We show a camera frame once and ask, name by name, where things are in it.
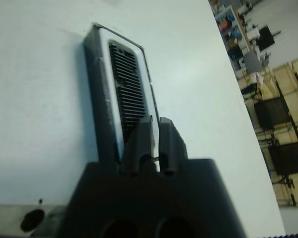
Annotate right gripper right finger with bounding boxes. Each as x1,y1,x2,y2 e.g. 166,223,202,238
158,117,189,177

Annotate shelf rack with colourful items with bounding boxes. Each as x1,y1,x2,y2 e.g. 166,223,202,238
212,0,251,73

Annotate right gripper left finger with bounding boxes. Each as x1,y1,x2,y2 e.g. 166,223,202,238
121,115,154,175

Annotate black metal-legged chair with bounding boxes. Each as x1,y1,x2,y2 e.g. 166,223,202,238
267,141,298,207
253,96,293,147

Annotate black box white insert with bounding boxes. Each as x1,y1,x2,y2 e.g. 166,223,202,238
83,22,160,165

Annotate black square panel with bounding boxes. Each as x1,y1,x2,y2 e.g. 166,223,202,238
258,24,282,52

